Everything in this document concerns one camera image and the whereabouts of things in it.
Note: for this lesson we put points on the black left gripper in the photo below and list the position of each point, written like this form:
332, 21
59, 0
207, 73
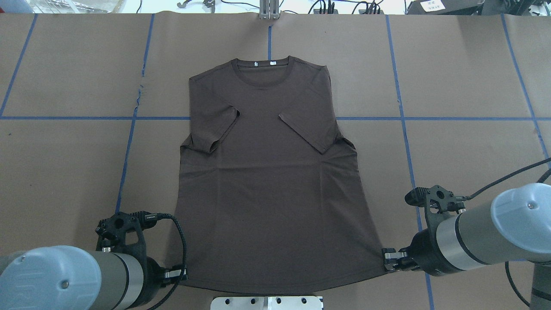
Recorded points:
151, 275

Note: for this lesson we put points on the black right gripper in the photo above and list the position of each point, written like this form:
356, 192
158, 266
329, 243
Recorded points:
424, 253

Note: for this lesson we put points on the dark brown t-shirt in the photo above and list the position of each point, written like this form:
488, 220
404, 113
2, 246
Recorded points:
270, 195

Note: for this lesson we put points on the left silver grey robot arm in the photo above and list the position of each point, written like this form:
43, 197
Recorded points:
69, 278

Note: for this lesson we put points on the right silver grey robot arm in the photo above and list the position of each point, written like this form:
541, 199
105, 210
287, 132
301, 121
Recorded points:
513, 226

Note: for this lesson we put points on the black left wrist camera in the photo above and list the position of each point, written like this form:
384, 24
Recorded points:
123, 232

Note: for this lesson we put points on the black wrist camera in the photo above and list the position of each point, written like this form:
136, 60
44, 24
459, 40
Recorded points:
123, 232
438, 203

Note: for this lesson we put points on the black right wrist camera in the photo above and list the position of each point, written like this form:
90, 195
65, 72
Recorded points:
438, 203

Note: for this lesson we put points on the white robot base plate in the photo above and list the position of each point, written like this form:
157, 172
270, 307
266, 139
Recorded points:
268, 303

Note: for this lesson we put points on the grey metal clamp bracket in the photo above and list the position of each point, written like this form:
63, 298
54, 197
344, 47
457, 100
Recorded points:
269, 9

